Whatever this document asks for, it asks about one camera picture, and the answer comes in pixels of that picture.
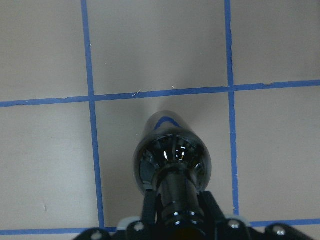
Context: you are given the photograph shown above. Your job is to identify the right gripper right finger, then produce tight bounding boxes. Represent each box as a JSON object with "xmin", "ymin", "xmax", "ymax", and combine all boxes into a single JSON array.
[{"xmin": 199, "ymin": 191, "xmax": 226, "ymax": 222}]

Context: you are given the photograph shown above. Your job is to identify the dark wine bottle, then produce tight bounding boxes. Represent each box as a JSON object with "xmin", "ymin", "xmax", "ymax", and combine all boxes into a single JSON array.
[{"xmin": 132, "ymin": 110, "xmax": 213, "ymax": 240}]

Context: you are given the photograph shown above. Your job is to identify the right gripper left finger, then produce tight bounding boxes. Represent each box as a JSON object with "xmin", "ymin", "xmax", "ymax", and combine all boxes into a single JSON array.
[{"xmin": 141, "ymin": 189, "xmax": 157, "ymax": 224}]

